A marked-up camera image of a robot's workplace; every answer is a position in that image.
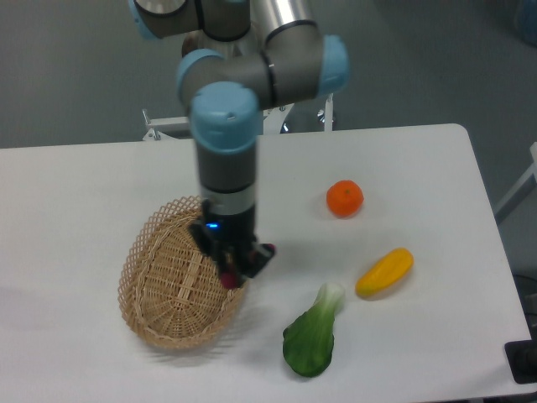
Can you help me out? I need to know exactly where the white metal base frame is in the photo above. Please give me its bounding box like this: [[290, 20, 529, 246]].
[[142, 93, 337, 141]]

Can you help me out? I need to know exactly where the purple red sweet potato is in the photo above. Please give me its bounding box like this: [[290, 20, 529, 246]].
[[217, 242, 276, 290]]

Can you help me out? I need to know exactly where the white frame at right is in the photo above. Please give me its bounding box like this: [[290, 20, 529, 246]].
[[493, 143, 536, 225]]

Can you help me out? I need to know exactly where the green bok choy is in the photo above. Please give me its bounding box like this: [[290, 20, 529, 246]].
[[282, 283, 345, 378]]

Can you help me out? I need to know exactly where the woven wicker basket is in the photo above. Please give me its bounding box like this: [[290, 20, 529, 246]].
[[118, 196, 246, 349]]

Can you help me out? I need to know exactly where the orange tangerine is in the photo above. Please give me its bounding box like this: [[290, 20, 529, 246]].
[[326, 180, 364, 217]]

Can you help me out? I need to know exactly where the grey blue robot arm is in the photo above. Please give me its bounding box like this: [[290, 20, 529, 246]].
[[129, 1, 350, 289]]

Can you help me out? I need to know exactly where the yellow mango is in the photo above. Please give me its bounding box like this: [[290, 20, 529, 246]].
[[355, 248, 414, 298]]

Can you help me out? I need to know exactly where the black box at table edge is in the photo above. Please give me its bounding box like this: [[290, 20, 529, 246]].
[[504, 340, 536, 385]]

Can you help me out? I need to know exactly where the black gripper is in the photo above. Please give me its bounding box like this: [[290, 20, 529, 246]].
[[189, 200, 276, 288]]

